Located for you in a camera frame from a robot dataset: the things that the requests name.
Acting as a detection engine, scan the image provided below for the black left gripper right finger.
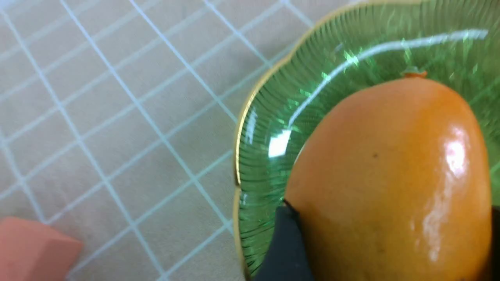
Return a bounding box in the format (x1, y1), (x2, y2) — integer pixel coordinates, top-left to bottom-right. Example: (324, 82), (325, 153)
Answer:
(490, 207), (500, 281)

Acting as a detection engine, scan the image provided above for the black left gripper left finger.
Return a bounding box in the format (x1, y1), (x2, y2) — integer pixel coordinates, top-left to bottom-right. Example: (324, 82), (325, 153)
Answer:
(253, 200), (314, 281)

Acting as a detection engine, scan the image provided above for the yellow orange mango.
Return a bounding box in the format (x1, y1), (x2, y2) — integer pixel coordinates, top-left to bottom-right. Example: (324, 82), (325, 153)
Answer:
(284, 76), (492, 281)

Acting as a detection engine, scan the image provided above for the beige checked tablecloth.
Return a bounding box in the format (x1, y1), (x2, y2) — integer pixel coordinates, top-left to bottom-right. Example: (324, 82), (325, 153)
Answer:
(1, 0), (352, 281)

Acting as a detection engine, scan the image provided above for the green glass leaf plate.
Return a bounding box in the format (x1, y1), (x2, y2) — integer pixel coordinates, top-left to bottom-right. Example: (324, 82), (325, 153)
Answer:
(233, 0), (500, 281)

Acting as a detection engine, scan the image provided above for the orange foam cube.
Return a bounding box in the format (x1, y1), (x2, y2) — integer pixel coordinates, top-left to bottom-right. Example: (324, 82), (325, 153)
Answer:
(0, 217), (83, 281)

